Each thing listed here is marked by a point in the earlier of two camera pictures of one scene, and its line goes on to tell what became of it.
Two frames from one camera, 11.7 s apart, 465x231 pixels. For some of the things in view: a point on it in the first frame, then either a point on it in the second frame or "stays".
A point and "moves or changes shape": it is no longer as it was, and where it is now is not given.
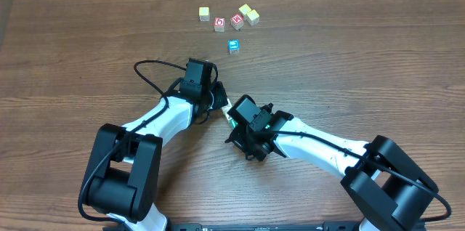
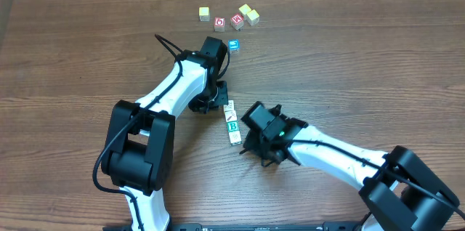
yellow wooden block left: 204,14 stays
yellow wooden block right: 253,17 stays
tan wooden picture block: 228,118 moves or changes shape
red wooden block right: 237,21 stays
